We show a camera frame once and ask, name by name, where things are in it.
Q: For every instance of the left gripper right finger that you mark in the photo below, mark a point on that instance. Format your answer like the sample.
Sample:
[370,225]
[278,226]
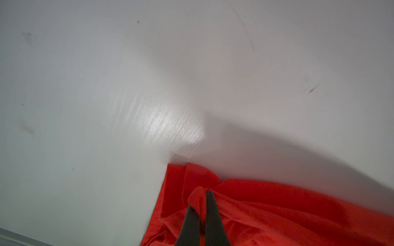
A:
[215,234]

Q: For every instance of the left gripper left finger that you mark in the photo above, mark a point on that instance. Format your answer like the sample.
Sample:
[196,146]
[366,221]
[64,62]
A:
[190,231]

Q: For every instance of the red t-shirt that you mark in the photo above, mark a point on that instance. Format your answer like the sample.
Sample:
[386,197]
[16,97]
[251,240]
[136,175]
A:
[260,213]

